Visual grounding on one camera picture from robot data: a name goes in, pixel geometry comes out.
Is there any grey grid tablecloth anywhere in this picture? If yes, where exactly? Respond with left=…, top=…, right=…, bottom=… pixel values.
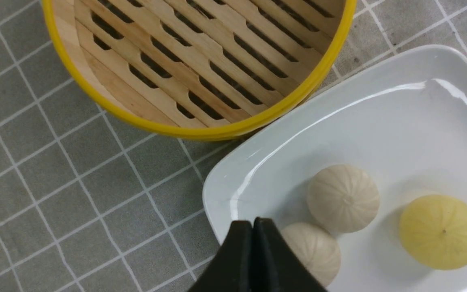
left=0, top=0, right=467, bottom=292

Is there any white rectangular plate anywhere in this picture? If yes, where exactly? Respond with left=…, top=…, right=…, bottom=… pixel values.
left=203, top=45, right=467, bottom=292

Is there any white steamed bun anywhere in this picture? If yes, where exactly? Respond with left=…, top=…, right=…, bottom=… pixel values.
left=306, top=164, right=380, bottom=233
left=281, top=222, right=341, bottom=287

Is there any yellow steamed bun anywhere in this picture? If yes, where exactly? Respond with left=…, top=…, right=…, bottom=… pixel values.
left=398, top=194, right=467, bottom=271

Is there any bamboo steamer with yellow rim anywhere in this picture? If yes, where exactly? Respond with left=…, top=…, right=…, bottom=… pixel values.
left=42, top=0, right=356, bottom=141

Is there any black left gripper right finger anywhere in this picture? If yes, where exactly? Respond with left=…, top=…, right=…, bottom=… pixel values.
left=253, top=217, right=327, bottom=292

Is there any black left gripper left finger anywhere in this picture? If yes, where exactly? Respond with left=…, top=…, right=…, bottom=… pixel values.
left=189, top=221, right=253, bottom=292

